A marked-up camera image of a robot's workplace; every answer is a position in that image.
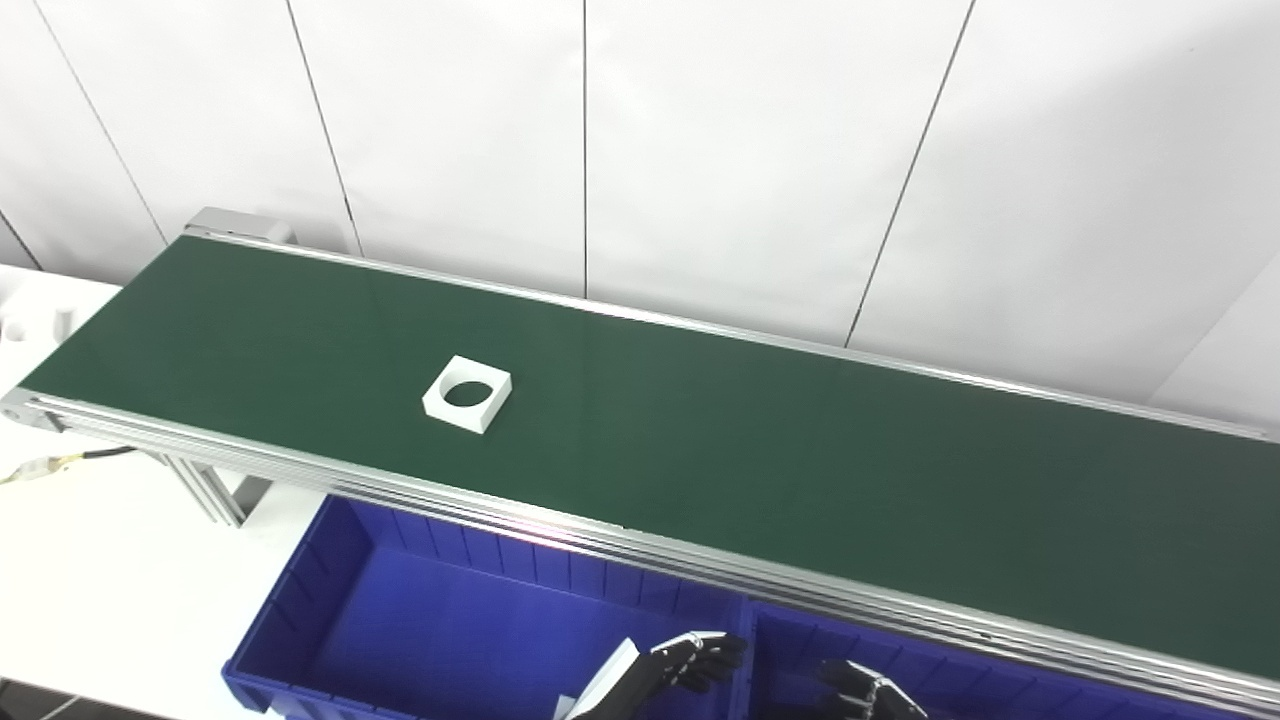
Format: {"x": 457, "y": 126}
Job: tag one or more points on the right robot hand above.
{"x": 870, "y": 700}

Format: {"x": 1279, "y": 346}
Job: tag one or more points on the blue plastic bin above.
{"x": 1000, "y": 695}
{"x": 430, "y": 630}

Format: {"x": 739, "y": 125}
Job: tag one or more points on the green conveyor belt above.
{"x": 500, "y": 515}
{"x": 700, "y": 440}

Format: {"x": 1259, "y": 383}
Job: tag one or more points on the aluminium conveyor leg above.
{"x": 210, "y": 490}

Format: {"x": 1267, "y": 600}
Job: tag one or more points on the grey conveyor motor box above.
{"x": 235, "y": 225}

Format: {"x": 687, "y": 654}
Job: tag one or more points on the white square part with hole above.
{"x": 497, "y": 385}

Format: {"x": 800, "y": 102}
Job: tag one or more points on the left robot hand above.
{"x": 640, "y": 680}

